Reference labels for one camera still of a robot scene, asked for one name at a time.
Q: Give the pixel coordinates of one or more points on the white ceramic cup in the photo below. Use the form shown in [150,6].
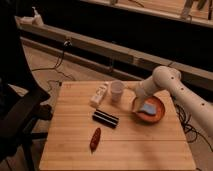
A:
[116,90]

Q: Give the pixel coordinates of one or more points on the black office chair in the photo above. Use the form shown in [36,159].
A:
[20,95]

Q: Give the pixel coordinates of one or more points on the black striped eraser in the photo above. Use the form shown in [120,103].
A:
[106,119]

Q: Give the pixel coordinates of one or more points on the white pump dispenser bottle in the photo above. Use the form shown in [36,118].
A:
[37,18]

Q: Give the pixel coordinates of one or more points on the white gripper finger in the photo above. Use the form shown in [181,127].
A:
[137,104]

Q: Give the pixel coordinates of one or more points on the blue sponge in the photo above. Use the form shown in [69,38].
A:
[148,108]

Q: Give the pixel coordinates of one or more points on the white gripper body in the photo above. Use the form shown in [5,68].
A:
[139,90]

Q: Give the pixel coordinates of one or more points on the red sausage toy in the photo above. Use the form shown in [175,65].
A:
[95,139]

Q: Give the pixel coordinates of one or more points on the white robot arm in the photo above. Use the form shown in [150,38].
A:
[167,78]

